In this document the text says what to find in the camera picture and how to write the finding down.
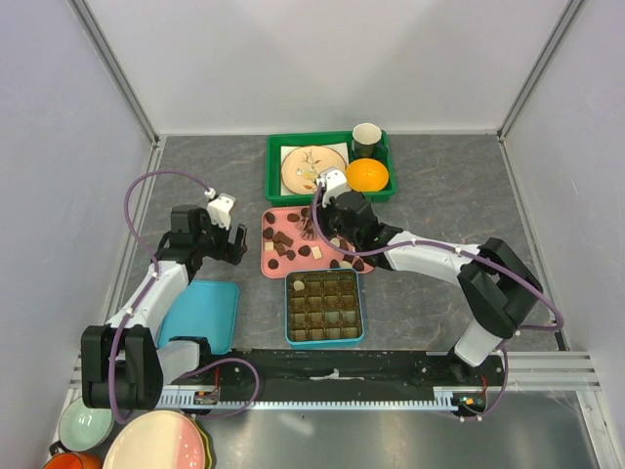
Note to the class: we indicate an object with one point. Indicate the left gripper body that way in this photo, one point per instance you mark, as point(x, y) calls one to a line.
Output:
point(214, 242)

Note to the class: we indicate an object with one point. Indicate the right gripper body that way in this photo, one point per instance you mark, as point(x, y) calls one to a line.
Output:
point(330, 220)

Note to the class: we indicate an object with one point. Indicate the pink chocolate tray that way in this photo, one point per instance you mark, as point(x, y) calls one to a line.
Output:
point(289, 244)

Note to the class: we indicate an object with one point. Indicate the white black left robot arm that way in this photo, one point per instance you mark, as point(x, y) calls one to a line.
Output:
point(122, 366)

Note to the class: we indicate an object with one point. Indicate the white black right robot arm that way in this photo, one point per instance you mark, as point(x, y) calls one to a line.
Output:
point(498, 287)

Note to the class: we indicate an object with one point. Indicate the brown plastic chocolate insert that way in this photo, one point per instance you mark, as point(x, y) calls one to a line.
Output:
point(324, 305)

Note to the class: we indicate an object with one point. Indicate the blue chocolate tin box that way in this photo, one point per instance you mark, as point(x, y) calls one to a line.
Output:
point(324, 308)

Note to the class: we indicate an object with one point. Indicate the yellow bowl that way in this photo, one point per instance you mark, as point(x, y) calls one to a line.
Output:
point(367, 175)

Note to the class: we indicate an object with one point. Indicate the decorated ceramic plate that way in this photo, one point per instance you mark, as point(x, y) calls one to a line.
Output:
point(300, 167)

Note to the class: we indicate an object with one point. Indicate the blue tin lid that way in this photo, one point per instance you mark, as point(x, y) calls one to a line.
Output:
point(205, 309)

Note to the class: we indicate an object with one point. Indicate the green mug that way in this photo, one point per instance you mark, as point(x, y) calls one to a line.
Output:
point(367, 141)

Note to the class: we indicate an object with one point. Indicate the green plastic crate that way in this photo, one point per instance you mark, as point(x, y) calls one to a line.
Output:
point(272, 182)

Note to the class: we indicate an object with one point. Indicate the pink white plate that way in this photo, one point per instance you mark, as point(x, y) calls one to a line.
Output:
point(159, 439)

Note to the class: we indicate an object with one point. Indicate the pale green bowl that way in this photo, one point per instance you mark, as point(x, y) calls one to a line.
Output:
point(82, 428)

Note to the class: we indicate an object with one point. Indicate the orange red mug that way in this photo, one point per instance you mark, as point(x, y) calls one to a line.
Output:
point(62, 458)

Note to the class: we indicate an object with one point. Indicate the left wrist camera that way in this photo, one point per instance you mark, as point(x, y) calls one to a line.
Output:
point(219, 210)

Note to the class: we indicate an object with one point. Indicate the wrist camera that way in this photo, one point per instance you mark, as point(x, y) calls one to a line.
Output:
point(219, 210)
point(332, 182)

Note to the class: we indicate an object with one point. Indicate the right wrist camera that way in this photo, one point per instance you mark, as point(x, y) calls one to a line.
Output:
point(332, 182)

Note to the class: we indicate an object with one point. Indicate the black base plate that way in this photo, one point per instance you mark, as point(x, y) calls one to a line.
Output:
point(398, 368)

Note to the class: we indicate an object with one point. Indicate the slotted cable duct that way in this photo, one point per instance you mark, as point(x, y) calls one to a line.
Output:
point(189, 399)

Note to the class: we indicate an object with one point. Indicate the aluminium frame rail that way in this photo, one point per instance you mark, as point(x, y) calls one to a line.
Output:
point(94, 31)

